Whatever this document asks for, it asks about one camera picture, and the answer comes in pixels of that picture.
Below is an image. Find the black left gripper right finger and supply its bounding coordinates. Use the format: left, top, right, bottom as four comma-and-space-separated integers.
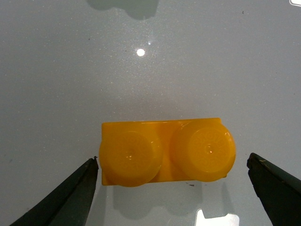
247, 153, 301, 226

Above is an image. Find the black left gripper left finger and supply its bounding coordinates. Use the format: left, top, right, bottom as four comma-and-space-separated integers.
11, 157, 99, 226

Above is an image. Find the yellow two-stud block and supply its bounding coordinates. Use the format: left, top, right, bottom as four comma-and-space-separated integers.
99, 118, 236, 187

